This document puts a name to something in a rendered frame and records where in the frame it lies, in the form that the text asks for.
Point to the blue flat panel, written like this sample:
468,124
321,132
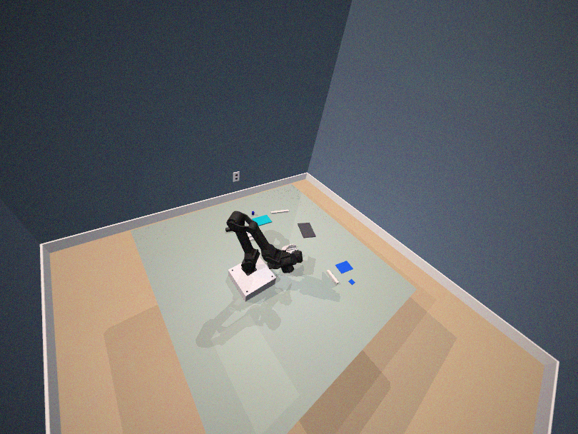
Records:
344,267

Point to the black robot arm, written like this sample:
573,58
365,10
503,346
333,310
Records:
236,223

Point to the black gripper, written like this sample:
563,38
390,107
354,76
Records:
298,255

